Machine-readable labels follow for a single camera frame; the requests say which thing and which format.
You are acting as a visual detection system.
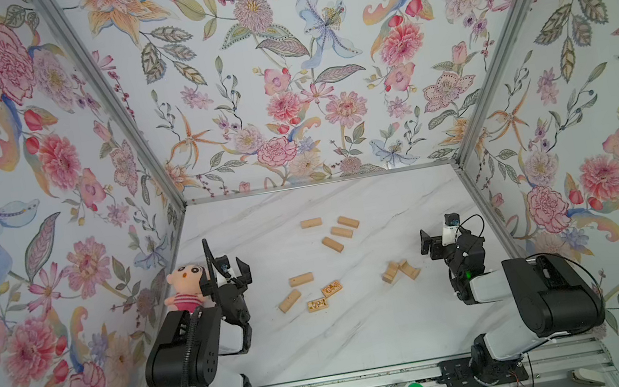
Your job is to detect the plain wood block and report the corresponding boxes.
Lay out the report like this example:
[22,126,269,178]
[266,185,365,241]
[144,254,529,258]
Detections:
[288,272,314,287]
[337,216,360,229]
[330,227,354,239]
[300,217,323,230]
[321,237,344,253]

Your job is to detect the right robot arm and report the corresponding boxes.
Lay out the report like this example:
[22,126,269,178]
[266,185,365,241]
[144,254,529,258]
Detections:
[419,223,606,385]

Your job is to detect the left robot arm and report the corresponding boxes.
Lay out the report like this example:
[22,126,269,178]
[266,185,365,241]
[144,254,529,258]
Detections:
[145,240,253,387]

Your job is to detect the wood arch block right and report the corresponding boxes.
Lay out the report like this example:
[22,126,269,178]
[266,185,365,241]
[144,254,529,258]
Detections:
[399,261,421,280]

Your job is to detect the wood arch block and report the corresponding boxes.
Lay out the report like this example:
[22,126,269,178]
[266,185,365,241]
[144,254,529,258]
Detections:
[381,261,400,284]
[399,261,421,280]

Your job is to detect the long wood block diagonal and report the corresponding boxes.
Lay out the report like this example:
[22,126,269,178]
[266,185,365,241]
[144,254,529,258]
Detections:
[278,289,302,314]

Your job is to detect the wood arch block left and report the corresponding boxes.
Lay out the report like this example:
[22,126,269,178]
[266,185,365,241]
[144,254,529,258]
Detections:
[381,261,400,284]

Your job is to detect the printed wood block lower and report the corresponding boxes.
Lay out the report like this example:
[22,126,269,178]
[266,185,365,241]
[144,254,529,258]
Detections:
[307,297,329,313]

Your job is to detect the printed wood block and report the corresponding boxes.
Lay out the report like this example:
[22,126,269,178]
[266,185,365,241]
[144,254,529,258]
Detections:
[307,297,329,313]
[321,280,343,298]

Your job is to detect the printed wood block upper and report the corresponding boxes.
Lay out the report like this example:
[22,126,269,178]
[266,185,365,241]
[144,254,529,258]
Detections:
[321,280,343,298]

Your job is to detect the pink plush doll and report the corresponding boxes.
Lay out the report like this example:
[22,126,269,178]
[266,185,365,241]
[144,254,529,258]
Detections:
[165,264,214,313]

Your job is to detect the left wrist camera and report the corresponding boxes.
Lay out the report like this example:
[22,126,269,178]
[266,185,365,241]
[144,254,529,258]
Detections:
[213,255,233,280]

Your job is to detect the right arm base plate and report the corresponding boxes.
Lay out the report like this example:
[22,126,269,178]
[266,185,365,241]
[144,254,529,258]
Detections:
[436,356,529,387]

